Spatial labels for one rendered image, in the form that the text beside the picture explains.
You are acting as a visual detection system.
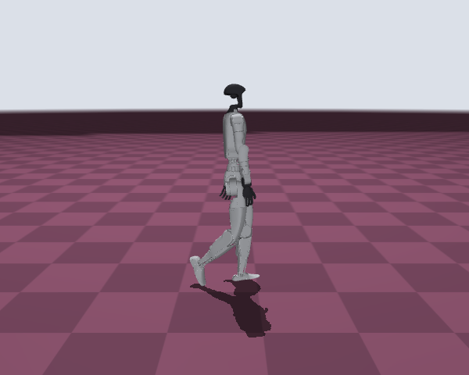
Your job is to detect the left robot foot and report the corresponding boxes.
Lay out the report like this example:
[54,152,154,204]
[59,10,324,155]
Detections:
[232,272,260,281]

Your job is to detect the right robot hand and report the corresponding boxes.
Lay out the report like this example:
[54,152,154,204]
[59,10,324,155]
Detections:
[242,177,256,207]

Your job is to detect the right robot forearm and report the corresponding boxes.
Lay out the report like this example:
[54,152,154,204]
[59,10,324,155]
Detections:
[237,145,251,184]

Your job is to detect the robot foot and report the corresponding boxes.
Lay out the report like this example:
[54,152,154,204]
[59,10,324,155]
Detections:
[232,272,260,281]
[190,256,206,286]

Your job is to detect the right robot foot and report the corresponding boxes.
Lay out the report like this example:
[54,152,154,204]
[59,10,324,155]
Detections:
[190,256,206,286]

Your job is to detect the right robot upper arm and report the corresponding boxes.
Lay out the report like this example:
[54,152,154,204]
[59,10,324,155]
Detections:
[230,114,248,153]

